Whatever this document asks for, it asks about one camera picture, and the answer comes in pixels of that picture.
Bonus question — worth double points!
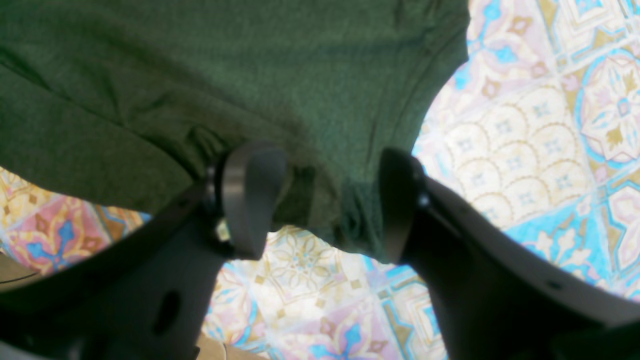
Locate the colourful patterned tablecloth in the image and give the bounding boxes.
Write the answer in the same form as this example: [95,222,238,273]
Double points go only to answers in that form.
[1,0,639,360]

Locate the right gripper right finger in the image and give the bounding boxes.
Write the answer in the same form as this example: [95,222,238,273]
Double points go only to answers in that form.
[378,148,640,360]

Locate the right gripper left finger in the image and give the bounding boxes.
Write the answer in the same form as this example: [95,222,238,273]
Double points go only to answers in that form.
[1,141,287,360]

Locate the dark green long-sleeve shirt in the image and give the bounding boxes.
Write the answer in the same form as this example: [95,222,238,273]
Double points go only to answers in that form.
[0,0,470,263]

